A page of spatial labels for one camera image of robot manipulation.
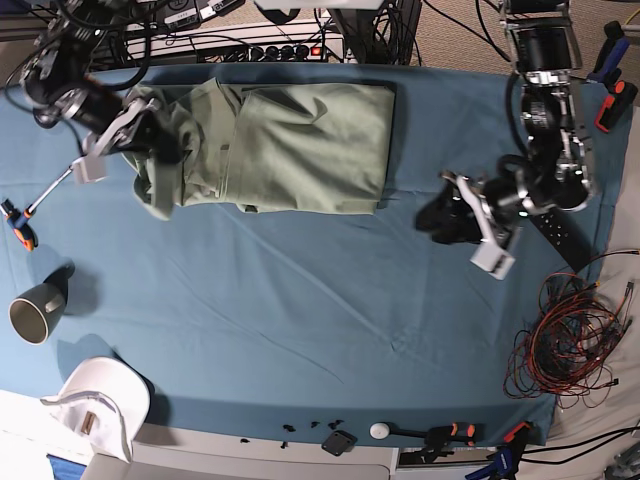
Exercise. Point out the grey ceramic mug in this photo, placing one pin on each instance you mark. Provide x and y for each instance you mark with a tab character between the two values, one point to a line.
36	313

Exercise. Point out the black remote control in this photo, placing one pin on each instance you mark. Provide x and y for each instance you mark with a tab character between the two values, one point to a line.
565	236

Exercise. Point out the black square plate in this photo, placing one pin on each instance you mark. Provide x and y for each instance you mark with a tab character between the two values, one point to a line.
338	443

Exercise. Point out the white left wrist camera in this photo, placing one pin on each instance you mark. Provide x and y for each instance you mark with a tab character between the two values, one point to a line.
493	259

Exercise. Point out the white round puck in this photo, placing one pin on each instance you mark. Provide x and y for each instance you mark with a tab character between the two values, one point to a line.
380	431

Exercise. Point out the white power strip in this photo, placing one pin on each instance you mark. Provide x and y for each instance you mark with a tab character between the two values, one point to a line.
305	52

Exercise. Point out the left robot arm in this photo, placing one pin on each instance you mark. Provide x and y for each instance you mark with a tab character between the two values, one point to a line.
552	169

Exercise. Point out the blue black clamp bottom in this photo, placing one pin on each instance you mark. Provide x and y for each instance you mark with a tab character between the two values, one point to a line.
504	463

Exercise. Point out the black orange bar clamp bottom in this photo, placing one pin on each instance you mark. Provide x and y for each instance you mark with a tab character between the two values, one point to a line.
437	438

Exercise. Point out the light green T-shirt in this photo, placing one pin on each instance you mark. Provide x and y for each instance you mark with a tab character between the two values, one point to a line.
321	148

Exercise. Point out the orange blue handled screwdriver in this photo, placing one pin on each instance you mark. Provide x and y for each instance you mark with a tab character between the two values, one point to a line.
18	220

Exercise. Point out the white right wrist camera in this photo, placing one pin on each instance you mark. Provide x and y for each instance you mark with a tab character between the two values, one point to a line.
89	169

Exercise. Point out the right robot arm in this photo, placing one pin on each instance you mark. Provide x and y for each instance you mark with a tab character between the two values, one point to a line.
57	83

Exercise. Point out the blue black clamp top right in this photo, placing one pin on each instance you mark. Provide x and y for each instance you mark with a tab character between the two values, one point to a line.
606	69

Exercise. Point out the blue black clamp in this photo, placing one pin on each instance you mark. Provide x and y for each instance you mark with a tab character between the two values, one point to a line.
606	69
504	463

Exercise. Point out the blue table cloth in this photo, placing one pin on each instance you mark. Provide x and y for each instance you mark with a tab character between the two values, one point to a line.
275	325

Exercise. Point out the white baseball cap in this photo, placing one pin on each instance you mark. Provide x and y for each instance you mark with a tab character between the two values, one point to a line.
104	402

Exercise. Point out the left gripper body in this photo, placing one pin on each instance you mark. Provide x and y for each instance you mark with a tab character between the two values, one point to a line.
499	201

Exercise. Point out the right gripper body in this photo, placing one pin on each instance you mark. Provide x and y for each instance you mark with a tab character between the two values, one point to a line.
100	145

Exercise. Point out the black orange clamp top right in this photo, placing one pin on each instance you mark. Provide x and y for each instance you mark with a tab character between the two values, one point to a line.
621	96

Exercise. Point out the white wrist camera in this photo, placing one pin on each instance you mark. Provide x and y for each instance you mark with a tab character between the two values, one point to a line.
89	169
493	259

